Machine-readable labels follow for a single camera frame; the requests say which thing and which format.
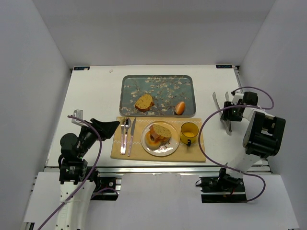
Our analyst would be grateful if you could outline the metal serving tongs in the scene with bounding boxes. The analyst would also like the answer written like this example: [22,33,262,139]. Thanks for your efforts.
[212,92,232,135]

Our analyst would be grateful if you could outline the orange glazed bagel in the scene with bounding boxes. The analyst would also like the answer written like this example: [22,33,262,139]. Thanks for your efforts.
[144,131,162,150]

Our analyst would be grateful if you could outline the bread slice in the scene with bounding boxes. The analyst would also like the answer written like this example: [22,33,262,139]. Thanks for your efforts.
[149,124,171,142]
[134,94,154,112]

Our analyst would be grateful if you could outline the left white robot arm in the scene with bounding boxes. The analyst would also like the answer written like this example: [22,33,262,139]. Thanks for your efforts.
[55,118,119,230]

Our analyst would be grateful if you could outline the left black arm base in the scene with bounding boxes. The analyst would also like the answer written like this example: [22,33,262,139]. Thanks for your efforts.
[91,171,121,201]

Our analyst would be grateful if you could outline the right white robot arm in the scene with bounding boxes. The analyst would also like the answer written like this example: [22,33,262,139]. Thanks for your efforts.
[221,92,286,179]

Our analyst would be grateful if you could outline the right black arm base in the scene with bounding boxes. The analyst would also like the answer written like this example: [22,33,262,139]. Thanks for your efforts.
[195,177,247,204]

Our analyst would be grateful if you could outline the yellow mug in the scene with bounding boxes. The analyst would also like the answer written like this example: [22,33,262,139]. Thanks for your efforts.
[180,122,199,147]

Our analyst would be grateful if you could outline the right blue corner label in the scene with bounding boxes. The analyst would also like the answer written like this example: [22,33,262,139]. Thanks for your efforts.
[215,64,233,69]

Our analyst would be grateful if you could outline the blue corner label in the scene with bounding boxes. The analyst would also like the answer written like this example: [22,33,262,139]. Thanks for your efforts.
[215,64,233,69]
[73,66,90,71]

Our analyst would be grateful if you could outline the yellow cloth placemat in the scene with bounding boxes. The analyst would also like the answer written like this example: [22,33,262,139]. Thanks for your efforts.
[111,117,206,162]

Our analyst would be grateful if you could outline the small orange bun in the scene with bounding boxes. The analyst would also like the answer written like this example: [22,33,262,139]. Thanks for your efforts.
[175,101,186,115]

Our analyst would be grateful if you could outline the cream plate with branch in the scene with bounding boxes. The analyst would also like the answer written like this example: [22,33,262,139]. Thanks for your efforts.
[141,121,180,157]

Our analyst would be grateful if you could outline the left blue corner label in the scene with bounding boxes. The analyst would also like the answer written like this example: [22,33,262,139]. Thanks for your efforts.
[73,66,90,71]

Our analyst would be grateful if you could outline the floral blue serving tray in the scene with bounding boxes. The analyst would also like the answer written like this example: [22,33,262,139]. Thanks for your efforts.
[119,75,196,117]

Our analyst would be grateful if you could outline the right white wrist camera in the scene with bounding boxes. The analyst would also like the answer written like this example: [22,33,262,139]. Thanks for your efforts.
[231,91,244,105]

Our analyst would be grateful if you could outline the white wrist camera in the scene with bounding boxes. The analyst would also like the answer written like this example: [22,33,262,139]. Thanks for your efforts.
[71,109,84,127]
[231,91,244,105]

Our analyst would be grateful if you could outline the silver fork pink handle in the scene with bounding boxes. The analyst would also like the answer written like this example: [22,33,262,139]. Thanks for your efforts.
[120,117,126,155]

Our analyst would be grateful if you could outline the silver spoon pink handle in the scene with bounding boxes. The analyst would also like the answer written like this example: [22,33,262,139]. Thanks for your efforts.
[122,117,131,155]

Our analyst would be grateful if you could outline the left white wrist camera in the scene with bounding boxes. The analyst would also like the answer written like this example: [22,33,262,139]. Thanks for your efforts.
[71,109,84,127]

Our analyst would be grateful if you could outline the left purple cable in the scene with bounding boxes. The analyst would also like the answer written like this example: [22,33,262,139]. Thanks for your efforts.
[37,115,119,230]

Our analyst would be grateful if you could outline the silver knife pink handle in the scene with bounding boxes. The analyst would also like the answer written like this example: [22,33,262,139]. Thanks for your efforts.
[127,117,137,157]

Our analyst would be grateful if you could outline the aluminium front rail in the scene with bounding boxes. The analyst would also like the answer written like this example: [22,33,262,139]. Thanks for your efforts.
[44,165,271,173]

